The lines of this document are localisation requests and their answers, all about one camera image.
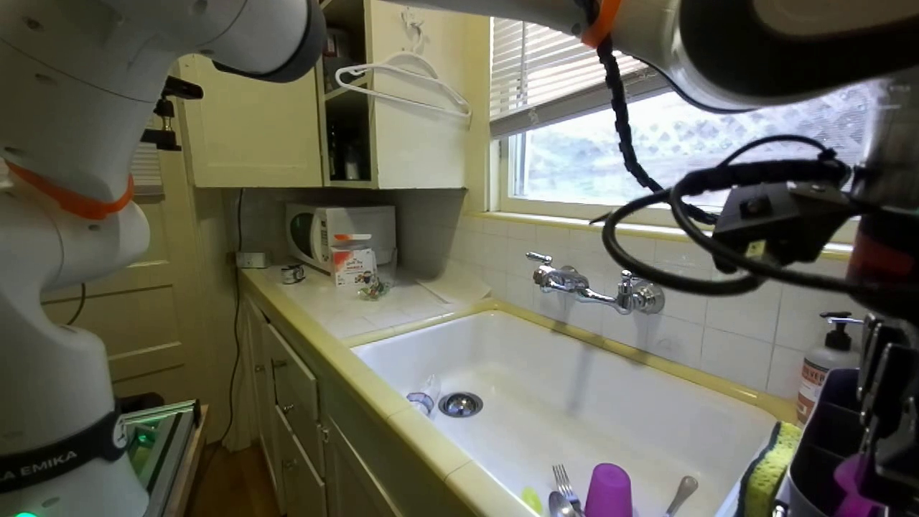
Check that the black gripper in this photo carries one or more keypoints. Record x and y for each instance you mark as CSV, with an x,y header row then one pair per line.
x,y
889,410

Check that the purple plastic spoon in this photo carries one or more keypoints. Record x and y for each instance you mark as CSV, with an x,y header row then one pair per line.
x,y
855,503

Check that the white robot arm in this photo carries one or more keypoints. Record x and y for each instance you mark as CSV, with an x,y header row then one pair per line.
x,y
78,81

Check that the metal spoon in sink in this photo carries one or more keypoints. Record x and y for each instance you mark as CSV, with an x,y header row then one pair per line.
x,y
684,489

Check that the white sink basin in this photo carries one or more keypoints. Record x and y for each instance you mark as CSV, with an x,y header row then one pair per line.
x,y
552,401

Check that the metal sink drain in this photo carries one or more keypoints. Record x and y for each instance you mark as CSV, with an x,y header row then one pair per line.
x,y
460,404

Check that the white soap pump bottle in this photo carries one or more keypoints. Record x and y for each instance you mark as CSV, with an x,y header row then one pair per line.
x,y
836,353

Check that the black utensil caddy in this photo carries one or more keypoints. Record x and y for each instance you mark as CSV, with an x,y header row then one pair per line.
x,y
832,435

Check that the green sponge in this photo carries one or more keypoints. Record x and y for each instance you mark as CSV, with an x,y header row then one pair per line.
x,y
763,478

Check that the purple plastic cup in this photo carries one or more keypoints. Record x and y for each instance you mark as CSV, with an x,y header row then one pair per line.
x,y
611,493

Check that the white window blinds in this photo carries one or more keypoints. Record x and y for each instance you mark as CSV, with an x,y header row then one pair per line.
x,y
540,77

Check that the small box on counter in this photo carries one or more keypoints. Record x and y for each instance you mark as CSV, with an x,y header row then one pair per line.
x,y
354,261

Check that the white clothes hanger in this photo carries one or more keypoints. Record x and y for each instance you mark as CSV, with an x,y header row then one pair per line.
x,y
407,81

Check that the white electric kettle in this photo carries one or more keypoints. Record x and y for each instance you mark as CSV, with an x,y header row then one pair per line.
x,y
315,233

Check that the chrome wall faucet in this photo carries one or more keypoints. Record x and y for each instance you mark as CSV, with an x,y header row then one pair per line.
x,y
632,294

